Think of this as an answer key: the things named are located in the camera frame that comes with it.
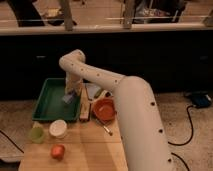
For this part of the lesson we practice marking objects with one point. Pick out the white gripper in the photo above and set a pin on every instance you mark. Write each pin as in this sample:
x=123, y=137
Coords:
x=73, y=85

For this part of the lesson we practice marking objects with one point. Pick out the blue sponge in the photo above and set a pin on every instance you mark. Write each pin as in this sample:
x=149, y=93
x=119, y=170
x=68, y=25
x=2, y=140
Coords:
x=69, y=98

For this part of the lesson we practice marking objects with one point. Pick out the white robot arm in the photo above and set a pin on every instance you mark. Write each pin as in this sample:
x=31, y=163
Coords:
x=144, y=141

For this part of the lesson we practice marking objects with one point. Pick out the green plastic tray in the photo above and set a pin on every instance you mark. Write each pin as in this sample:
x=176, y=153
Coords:
x=50, y=105

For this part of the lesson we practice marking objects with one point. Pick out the white plate with vegetable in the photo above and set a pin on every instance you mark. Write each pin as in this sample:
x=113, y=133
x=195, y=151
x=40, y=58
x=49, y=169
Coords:
x=95, y=92

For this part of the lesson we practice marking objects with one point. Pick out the wooden block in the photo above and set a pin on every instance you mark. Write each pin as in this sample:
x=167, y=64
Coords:
x=85, y=106

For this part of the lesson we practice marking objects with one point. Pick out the orange bowl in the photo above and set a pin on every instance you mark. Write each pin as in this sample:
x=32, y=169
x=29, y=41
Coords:
x=104, y=109

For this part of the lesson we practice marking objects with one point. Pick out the small knife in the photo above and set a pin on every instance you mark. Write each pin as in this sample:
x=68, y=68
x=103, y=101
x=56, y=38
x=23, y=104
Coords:
x=104, y=127

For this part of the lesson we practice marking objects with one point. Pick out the white cup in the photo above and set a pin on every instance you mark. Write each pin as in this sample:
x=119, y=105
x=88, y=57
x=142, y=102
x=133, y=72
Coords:
x=58, y=128

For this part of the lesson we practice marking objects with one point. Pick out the light green cup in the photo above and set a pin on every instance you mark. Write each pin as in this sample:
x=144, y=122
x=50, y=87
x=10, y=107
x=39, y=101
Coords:
x=36, y=134

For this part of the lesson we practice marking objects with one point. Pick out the orange fruit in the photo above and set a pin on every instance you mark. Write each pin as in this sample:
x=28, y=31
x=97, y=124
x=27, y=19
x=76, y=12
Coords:
x=57, y=151

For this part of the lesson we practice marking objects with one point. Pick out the black power adapter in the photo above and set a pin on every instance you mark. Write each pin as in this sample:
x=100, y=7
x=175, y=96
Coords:
x=201, y=100

